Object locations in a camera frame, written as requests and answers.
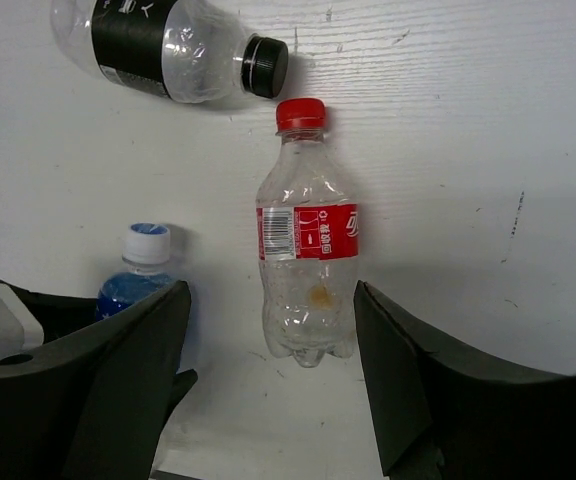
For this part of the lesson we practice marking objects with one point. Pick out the clear bottle red label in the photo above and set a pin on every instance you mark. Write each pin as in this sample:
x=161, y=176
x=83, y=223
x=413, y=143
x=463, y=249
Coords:
x=308, y=240

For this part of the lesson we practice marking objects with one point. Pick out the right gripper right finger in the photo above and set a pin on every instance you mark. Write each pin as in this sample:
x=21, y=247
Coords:
x=443, y=409

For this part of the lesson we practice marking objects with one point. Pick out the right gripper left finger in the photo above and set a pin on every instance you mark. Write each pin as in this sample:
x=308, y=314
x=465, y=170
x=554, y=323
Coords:
x=93, y=404

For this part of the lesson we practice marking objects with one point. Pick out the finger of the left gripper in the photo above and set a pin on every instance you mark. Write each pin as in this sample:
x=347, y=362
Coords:
x=58, y=316
x=182, y=384

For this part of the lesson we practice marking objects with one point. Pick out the clear bottle black label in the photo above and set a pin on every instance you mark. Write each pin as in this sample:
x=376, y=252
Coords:
x=190, y=52

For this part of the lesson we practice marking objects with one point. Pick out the clear bottle blue label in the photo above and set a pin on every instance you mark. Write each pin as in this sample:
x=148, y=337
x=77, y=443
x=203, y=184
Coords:
x=147, y=268

